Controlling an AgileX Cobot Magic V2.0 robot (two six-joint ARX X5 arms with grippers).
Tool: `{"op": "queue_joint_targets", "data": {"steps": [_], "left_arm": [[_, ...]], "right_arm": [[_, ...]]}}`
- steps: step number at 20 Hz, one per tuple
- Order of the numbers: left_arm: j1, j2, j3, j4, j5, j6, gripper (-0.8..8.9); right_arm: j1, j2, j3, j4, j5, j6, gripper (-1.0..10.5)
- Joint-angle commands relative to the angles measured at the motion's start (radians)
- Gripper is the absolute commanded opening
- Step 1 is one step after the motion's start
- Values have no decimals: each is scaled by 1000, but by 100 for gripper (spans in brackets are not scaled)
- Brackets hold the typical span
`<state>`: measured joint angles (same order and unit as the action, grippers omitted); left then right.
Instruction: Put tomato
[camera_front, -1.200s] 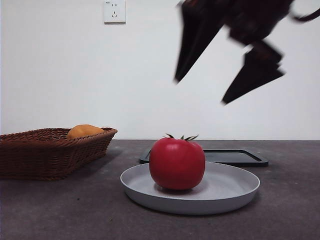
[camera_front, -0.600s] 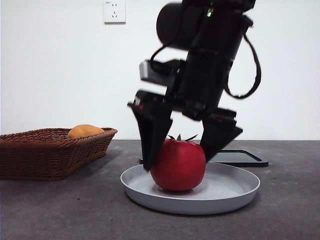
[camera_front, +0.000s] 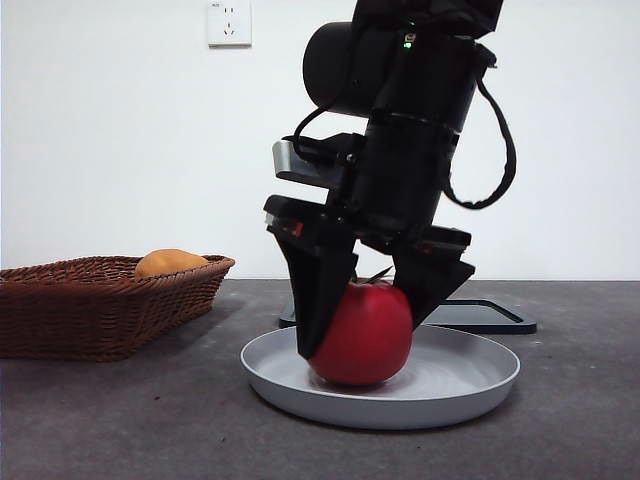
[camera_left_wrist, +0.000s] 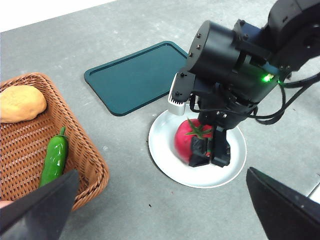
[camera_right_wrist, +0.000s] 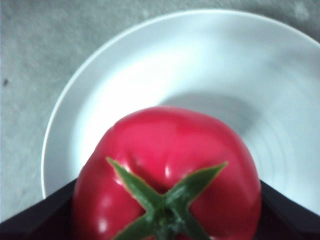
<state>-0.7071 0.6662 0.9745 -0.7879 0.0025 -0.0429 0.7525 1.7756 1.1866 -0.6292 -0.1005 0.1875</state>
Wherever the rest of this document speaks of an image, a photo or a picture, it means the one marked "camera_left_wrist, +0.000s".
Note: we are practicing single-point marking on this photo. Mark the brown wicker basket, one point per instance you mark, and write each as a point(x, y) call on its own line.
point(25, 150)

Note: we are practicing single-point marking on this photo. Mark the dark green rectangular tray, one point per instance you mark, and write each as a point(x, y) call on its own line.
point(135, 80)

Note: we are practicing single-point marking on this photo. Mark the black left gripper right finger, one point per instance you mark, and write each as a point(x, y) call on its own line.
point(287, 215)

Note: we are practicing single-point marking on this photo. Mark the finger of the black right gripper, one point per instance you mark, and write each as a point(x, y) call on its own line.
point(221, 150)
point(198, 155)

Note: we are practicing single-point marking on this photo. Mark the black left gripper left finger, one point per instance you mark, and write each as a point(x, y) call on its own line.
point(32, 215)

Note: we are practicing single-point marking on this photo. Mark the yellow-orange potato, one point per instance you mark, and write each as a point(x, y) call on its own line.
point(20, 105)

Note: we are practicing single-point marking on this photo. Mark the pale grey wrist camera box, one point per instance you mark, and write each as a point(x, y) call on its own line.
point(176, 107)

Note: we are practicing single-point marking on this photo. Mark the green chili pepper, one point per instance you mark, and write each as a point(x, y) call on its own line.
point(55, 157)

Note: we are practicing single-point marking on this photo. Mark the red tomato with green stem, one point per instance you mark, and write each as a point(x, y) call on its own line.
point(182, 140)

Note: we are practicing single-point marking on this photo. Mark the white round plate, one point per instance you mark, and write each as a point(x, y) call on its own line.
point(235, 155)

